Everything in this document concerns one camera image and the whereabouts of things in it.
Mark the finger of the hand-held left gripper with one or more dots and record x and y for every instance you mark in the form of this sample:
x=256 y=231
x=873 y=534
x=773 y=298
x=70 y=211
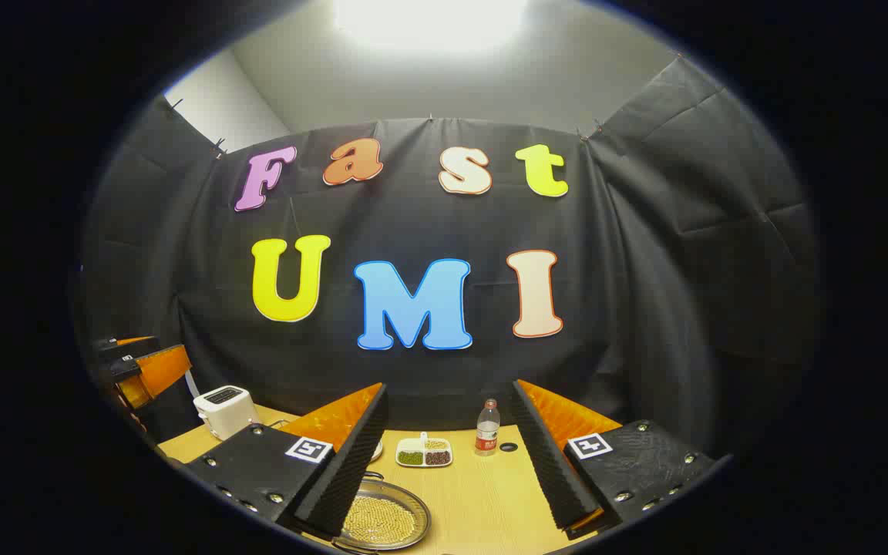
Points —
x=166 y=370
x=116 y=348

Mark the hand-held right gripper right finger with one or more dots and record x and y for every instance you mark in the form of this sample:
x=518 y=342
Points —
x=548 y=462

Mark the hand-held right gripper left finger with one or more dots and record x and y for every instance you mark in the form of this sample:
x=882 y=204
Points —
x=351 y=470

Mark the pile of yellow soybeans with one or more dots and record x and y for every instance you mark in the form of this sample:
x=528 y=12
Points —
x=378 y=520

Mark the stainless steel pot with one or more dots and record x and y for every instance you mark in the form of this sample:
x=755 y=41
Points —
x=422 y=505

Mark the white oval plate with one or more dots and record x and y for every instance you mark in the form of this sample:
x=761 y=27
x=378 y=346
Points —
x=377 y=452

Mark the white divided dish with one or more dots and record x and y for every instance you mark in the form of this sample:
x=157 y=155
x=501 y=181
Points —
x=405 y=445

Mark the pile of green mung beans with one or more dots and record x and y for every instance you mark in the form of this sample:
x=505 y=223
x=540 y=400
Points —
x=411 y=458

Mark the clear water bottle red label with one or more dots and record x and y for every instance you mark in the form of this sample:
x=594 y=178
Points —
x=487 y=435

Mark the white toaster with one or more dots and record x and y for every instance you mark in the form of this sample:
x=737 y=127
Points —
x=224 y=416

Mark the pile of dark red beans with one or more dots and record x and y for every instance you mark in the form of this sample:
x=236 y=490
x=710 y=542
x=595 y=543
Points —
x=437 y=458

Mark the pile of small pale beans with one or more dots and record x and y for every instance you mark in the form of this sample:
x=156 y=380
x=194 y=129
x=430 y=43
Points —
x=435 y=444

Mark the ceiling light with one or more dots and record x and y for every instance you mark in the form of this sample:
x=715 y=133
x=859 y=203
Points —
x=428 y=19

